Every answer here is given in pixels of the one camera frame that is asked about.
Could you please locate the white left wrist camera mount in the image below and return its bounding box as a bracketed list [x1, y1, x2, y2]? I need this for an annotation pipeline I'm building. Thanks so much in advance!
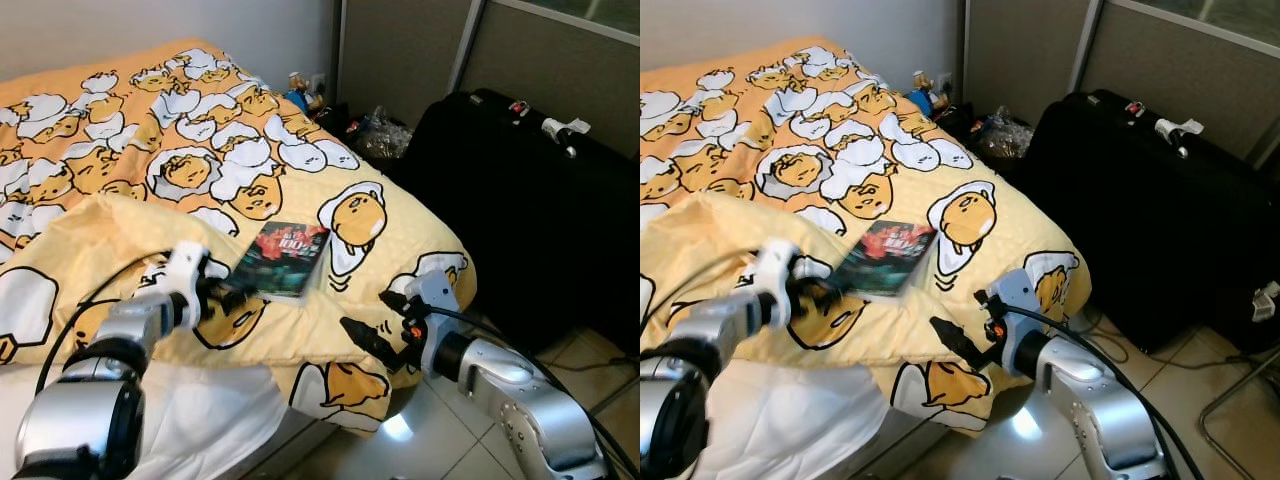
[752, 238, 833, 301]
[160, 240, 233, 301]

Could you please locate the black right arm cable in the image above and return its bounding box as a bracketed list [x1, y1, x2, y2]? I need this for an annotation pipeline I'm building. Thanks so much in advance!
[1000, 300, 1206, 480]
[412, 305, 641, 480]

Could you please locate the clear crumpled plastic bag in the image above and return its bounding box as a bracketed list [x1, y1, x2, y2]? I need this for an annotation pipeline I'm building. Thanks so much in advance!
[974, 105, 1032, 161]
[355, 105, 412, 161]

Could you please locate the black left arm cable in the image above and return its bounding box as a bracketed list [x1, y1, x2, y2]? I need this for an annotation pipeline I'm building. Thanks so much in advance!
[33, 250, 173, 396]
[640, 248, 763, 336]

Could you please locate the metal chair leg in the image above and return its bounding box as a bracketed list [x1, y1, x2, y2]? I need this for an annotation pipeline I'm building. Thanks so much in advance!
[1198, 343, 1280, 453]

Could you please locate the blue toy figure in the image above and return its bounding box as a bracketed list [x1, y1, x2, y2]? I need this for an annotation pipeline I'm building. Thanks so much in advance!
[283, 72, 326, 117]
[908, 70, 951, 121]

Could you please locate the white quilted mattress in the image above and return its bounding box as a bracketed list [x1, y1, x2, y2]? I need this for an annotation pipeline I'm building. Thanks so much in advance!
[690, 358, 903, 480]
[0, 358, 293, 480]

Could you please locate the white luggage tag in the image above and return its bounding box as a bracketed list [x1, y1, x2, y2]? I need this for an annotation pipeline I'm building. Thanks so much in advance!
[1154, 117, 1207, 160]
[540, 115, 592, 158]

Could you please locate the black floor cable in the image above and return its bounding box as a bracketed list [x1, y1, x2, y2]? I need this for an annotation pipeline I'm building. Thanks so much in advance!
[540, 350, 641, 379]
[1088, 310, 1206, 373]

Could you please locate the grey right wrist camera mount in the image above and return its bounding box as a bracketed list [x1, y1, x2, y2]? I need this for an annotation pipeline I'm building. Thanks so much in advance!
[388, 266, 463, 351]
[985, 266, 1053, 351]

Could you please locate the small white object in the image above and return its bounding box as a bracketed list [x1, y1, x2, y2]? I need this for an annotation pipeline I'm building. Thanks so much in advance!
[1250, 280, 1280, 323]

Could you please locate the black suitcase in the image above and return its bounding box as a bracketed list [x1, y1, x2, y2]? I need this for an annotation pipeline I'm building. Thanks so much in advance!
[385, 88, 641, 357]
[1015, 88, 1280, 357]

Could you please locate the dark red green cover book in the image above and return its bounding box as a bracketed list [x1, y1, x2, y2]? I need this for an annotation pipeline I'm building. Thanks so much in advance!
[232, 220, 332, 300]
[830, 220, 939, 300]

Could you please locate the grey metal window frame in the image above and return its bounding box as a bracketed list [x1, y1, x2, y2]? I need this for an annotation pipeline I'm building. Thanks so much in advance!
[1068, 0, 1280, 97]
[448, 0, 641, 97]

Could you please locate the yellow egg cartoon print duvet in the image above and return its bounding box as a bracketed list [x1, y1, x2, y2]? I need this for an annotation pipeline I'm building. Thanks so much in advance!
[640, 150, 1094, 437]
[0, 155, 479, 437]

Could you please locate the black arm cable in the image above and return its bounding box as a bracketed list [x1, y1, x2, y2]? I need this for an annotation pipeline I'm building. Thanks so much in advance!
[1000, 300, 1206, 480]
[412, 305, 641, 480]
[640, 248, 763, 336]
[33, 250, 173, 396]

